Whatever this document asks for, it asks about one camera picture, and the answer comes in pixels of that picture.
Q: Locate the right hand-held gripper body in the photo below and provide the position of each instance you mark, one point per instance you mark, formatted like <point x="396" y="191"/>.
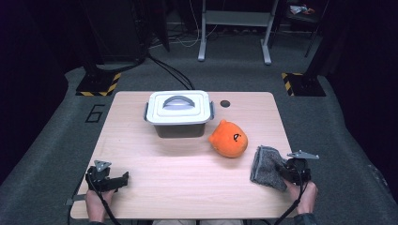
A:
<point x="297" y="172"/>

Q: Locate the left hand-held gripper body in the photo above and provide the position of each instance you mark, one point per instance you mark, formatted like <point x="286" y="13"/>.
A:
<point x="98" y="179"/>

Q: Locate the orange plush toy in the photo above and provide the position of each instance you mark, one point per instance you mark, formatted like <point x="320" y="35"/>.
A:
<point x="228" y="140"/>

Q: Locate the black side table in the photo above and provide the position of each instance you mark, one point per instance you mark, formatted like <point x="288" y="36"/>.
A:
<point x="300" y="17"/>

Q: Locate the white metal desk frame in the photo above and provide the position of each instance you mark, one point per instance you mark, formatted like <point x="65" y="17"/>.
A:
<point x="237" y="18"/>

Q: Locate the grey fluffy cloth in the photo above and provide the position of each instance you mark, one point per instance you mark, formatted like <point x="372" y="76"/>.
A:
<point x="266" y="170"/>

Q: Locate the person's left hand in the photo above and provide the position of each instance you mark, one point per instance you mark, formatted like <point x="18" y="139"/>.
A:
<point x="95" y="206"/>

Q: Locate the person's right hand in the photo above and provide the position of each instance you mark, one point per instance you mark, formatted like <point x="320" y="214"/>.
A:
<point x="308" y="198"/>

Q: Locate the grey tape strip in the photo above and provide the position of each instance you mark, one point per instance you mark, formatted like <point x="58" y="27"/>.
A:
<point x="75" y="200"/>

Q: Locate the black yellow striped stand base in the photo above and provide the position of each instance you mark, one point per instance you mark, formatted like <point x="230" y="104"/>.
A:
<point x="97" y="85"/>
<point x="305" y="85"/>

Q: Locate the dark cabinet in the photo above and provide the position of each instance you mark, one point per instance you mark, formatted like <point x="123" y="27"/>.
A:
<point x="115" y="28"/>

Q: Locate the brown transparent storage box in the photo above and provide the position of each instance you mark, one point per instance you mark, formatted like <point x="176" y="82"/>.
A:
<point x="180" y="131"/>

